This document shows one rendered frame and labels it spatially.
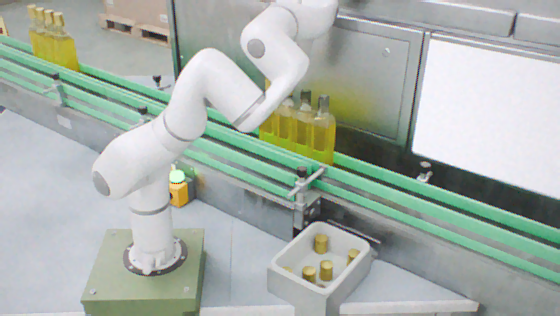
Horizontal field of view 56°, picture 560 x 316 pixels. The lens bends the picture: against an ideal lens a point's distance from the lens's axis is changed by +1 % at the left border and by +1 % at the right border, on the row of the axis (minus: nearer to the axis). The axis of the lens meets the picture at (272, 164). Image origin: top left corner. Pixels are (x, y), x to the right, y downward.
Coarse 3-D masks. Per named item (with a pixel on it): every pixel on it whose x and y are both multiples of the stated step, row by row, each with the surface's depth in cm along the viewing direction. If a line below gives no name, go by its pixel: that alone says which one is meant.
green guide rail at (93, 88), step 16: (0, 48) 223; (16, 64) 220; (32, 64) 212; (64, 80) 203; (80, 80) 195; (112, 96) 187; (128, 96) 181; (160, 112) 174; (208, 128) 162; (224, 144) 161; (240, 144) 156; (256, 144) 152; (272, 160) 151; (288, 160) 147
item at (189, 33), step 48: (192, 0) 174; (240, 0) 162; (384, 0) 130; (432, 0) 123; (480, 0) 119; (528, 0) 113; (192, 48) 184; (240, 48) 171; (336, 144) 163; (480, 192) 140
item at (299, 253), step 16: (320, 224) 140; (304, 240) 137; (336, 240) 139; (352, 240) 136; (288, 256) 133; (304, 256) 139; (320, 256) 140; (336, 256) 140; (288, 272) 124; (336, 272) 135; (320, 288) 120
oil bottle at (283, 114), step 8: (280, 104) 146; (288, 104) 145; (296, 104) 147; (280, 112) 146; (288, 112) 144; (280, 120) 147; (288, 120) 145; (280, 128) 148; (288, 128) 146; (280, 136) 149; (288, 136) 148; (280, 144) 151; (288, 144) 149
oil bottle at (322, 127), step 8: (312, 120) 140; (320, 120) 139; (328, 120) 139; (312, 128) 141; (320, 128) 140; (328, 128) 140; (312, 136) 142; (320, 136) 141; (328, 136) 141; (312, 144) 144; (320, 144) 142; (328, 144) 143; (312, 152) 145; (320, 152) 143; (328, 152) 144; (320, 160) 144; (328, 160) 146
